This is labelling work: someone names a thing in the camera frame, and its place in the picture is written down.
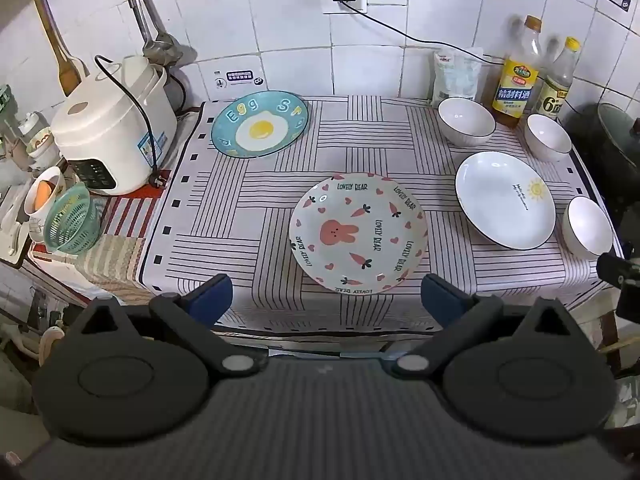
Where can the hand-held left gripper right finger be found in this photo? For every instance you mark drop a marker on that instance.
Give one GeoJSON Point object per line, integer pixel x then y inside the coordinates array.
{"type": "Point", "coordinates": [441, 300]}

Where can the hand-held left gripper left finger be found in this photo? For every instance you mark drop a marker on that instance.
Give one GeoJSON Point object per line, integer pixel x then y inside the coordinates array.
{"type": "Point", "coordinates": [212, 300]}

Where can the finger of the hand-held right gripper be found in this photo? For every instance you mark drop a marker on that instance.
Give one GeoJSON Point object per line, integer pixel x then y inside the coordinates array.
{"type": "Point", "coordinates": [611, 267]}

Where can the white bowl with black rim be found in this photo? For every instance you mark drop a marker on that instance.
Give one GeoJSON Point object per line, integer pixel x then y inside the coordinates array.
{"type": "Point", "coordinates": [587, 227]}
{"type": "Point", "coordinates": [547, 136]}
{"type": "Point", "coordinates": [466, 120]}

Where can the striped white tablecloth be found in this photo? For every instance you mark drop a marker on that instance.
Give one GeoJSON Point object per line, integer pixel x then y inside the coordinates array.
{"type": "Point", "coordinates": [240, 220]}

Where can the red striped towel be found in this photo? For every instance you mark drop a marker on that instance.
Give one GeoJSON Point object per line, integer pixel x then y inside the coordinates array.
{"type": "Point", "coordinates": [120, 250]}

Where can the rabbit and carrot print plate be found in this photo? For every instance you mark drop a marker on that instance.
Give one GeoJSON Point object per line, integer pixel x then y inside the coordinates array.
{"type": "Point", "coordinates": [357, 232]}

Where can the white oval sun print plate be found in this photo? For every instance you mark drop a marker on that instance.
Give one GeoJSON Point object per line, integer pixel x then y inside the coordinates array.
{"type": "Point", "coordinates": [505, 200]}

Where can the dark cooking pot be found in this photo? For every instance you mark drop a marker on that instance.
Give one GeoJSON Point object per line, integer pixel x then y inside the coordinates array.
{"type": "Point", "coordinates": [607, 145]}

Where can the green plastic colander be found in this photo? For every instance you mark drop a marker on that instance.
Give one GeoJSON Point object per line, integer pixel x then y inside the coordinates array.
{"type": "Point", "coordinates": [72, 220]}

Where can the blue fried egg plate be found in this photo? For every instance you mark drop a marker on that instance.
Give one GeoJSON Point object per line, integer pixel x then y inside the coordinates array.
{"type": "Point", "coordinates": [260, 125]}

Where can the pale label vinegar bottle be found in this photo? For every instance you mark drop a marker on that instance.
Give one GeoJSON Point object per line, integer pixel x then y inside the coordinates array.
{"type": "Point", "coordinates": [555, 92]}

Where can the white rice cooker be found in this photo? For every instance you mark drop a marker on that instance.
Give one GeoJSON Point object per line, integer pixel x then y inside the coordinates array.
{"type": "Point", "coordinates": [107, 130]}

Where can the white mug with orange contents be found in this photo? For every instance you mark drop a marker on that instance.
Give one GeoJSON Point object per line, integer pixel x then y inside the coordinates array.
{"type": "Point", "coordinates": [42, 195]}

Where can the yellow label cooking wine bottle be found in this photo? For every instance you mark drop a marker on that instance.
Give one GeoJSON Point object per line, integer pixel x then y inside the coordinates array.
{"type": "Point", "coordinates": [515, 87]}

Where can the white seasoning packet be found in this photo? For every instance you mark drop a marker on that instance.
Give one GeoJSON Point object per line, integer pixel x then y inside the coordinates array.
{"type": "Point", "coordinates": [455, 80]}

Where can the printed white cup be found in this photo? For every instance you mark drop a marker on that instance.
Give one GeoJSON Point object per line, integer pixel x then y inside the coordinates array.
{"type": "Point", "coordinates": [39, 140]}

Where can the metal ladle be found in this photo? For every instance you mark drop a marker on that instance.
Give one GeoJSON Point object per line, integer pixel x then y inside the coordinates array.
{"type": "Point", "coordinates": [157, 47]}

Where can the wooden spatula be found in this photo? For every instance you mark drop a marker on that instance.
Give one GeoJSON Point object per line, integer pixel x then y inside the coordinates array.
{"type": "Point", "coordinates": [62, 62]}

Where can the small wall sticker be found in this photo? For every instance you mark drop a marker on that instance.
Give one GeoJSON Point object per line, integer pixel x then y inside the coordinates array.
{"type": "Point", "coordinates": [239, 80]}

